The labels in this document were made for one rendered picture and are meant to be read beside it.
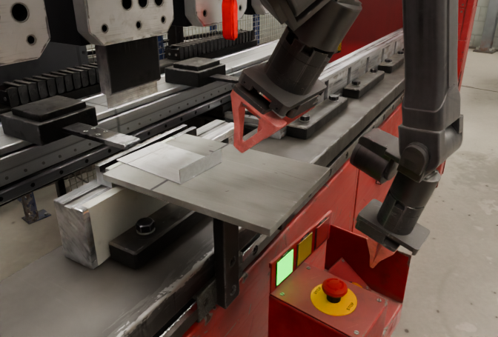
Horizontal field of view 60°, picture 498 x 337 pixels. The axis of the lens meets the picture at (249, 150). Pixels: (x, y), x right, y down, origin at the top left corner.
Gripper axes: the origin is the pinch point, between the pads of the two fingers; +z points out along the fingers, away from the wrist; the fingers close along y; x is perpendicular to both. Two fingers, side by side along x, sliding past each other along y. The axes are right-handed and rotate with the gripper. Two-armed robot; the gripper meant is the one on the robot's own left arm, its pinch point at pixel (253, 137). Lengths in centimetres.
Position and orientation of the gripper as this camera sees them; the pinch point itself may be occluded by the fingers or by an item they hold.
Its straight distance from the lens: 53.4
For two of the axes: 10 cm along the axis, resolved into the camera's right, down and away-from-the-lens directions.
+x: 7.4, 6.3, -2.4
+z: -4.1, 7.0, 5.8
